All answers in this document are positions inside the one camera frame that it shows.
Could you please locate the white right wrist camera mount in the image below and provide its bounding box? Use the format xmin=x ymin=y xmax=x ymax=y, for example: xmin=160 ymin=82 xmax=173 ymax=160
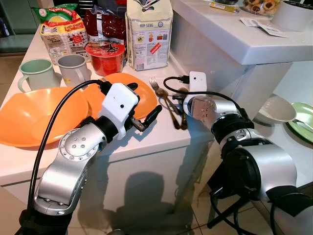
xmin=188 ymin=71 xmax=207 ymax=97

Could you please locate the large orange bowl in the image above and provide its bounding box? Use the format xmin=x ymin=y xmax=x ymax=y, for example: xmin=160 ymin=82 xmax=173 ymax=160
xmin=0 ymin=87 xmax=91 ymax=148

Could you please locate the yellow flat packet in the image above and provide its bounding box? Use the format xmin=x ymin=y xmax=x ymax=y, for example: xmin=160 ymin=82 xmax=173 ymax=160
xmin=209 ymin=1 xmax=240 ymax=14

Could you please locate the yellow green biscuit package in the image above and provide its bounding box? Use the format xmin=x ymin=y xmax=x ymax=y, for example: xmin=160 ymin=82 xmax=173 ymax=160
xmin=32 ymin=4 xmax=89 ymax=64

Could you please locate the green plate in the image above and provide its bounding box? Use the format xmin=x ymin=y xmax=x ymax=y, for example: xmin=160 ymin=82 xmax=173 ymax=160
xmin=286 ymin=102 xmax=313 ymax=143

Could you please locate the pale green mug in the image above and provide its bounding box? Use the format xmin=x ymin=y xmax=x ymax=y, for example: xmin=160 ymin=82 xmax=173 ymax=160
xmin=18 ymin=59 xmax=62 ymax=94

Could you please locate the red instant noodle cup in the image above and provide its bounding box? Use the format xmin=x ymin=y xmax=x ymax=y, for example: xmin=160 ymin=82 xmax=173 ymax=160
xmin=85 ymin=41 xmax=126 ymax=76

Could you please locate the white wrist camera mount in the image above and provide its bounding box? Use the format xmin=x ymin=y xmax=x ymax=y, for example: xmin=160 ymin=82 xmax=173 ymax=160
xmin=188 ymin=71 xmax=207 ymax=97
xmin=98 ymin=82 xmax=140 ymax=141

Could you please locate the orange plate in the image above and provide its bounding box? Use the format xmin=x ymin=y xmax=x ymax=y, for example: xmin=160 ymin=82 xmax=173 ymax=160
xmin=81 ymin=72 xmax=158 ymax=121

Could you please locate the clear cookie tub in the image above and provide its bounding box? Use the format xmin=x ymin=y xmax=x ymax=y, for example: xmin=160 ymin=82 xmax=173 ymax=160
xmin=242 ymin=0 xmax=283 ymax=16

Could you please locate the white bowl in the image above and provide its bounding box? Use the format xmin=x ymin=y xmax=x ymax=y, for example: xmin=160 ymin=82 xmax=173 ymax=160
xmin=257 ymin=94 xmax=297 ymax=125

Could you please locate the red snack package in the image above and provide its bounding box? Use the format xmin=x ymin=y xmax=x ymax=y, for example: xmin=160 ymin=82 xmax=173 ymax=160
xmin=84 ymin=7 xmax=129 ymax=49

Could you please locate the white cracker bag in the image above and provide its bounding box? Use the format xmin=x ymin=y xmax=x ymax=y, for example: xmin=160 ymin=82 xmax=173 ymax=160
xmin=125 ymin=0 xmax=174 ymax=72

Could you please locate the grey mug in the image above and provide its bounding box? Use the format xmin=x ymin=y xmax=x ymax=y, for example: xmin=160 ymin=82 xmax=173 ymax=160
xmin=57 ymin=54 xmax=92 ymax=89

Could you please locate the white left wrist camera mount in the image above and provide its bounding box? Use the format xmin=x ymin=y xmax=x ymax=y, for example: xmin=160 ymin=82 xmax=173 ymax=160
xmin=98 ymin=82 xmax=140 ymax=141

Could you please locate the white cylindrical container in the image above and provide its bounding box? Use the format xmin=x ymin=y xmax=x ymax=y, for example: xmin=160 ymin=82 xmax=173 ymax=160
xmin=270 ymin=0 xmax=313 ymax=32

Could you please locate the white paper card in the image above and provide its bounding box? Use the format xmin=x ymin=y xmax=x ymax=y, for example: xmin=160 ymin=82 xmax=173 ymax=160
xmin=240 ymin=17 xmax=267 ymax=28
xmin=257 ymin=23 xmax=289 ymax=38

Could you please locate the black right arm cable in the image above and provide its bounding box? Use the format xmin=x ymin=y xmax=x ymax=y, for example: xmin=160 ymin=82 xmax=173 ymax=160
xmin=162 ymin=74 xmax=245 ymax=118

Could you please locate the silver metal fork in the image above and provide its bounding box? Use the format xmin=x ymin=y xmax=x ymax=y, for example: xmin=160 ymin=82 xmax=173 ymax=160
xmin=293 ymin=117 xmax=313 ymax=134
xmin=149 ymin=75 xmax=180 ymax=130

